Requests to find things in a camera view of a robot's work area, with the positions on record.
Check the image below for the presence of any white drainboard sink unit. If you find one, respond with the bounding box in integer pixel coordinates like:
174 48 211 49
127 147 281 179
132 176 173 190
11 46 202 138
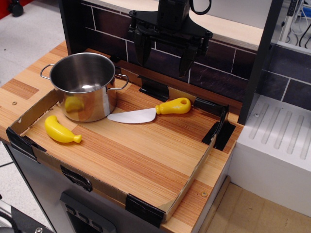
228 96 311 216

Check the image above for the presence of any cardboard fence with black tape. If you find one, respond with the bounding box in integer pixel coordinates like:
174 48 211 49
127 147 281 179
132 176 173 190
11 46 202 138
0 58 243 233

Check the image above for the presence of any stainless steel pot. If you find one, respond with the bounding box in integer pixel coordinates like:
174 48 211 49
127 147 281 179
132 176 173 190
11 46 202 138
46 52 129 122

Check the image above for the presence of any dark oven control panel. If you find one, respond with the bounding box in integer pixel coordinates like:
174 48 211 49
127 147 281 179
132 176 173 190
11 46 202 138
60 192 117 233

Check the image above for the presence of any black caster wheel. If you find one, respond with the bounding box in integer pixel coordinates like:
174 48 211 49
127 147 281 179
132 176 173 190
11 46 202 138
8 0 24 17

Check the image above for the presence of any black vertical post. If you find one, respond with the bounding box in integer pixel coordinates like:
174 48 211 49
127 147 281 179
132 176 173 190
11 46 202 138
238 0 286 125

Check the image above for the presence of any white cables bundle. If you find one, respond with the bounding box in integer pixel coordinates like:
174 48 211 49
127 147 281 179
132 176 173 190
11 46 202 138
279 0 311 48

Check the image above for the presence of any yellow handled toy knife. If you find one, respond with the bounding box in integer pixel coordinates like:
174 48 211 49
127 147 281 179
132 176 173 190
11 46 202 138
107 98 191 124

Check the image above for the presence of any yellow toy banana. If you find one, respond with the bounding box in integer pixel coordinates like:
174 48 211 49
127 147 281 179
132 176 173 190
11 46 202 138
44 116 82 143

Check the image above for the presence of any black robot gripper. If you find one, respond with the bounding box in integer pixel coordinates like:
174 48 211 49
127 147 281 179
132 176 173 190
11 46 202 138
129 0 213 77

